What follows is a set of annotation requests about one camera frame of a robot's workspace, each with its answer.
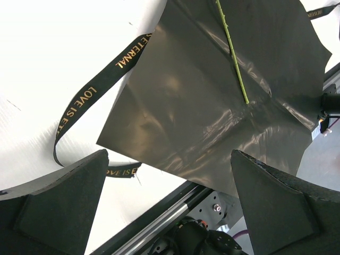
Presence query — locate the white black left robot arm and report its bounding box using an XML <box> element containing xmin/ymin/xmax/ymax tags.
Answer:
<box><xmin>1</xmin><ymin>150</ymin><xmax>339</xmax><ymax>254</ymax></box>

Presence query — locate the black ribbon gold lettering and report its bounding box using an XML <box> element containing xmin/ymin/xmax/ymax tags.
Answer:
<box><xmin>53</xmin><ymin>3</ymin><xmax>339</xmax><ymax>179</ymax></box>

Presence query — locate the right white cable duct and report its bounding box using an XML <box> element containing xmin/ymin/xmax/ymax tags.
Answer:
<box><xmin>311</xmin><ymin>117</ymin><xmax>332</xmax><ymax>140</ymax></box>

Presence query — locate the black paper flower wrap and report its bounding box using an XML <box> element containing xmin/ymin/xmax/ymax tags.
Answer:
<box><xmin>97</xmin><ymin>1</ymin><xmax>330</xmax><ymax>196</ymax></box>

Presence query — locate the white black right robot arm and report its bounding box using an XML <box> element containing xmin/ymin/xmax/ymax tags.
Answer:
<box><xmin>318</xmin><ymin>83</ymin><xmax>339</xmax><ymax>121</ymax></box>

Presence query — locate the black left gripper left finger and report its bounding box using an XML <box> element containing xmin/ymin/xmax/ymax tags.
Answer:
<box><xmin>1</xmin><ymin>149</ymin><xmax>108</xmax><ymax>254</ymax></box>

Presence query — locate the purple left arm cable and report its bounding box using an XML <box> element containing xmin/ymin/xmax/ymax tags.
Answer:
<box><xmin>233</xmin><ymin>228</ymin><xmax>252</xmax><ymax>241</ymax></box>

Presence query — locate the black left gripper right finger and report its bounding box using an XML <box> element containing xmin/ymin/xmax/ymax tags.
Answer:
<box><xmin>231</xmin><ymin>150</ymin><xmax>339</xmax><ymax>254</ymax></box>

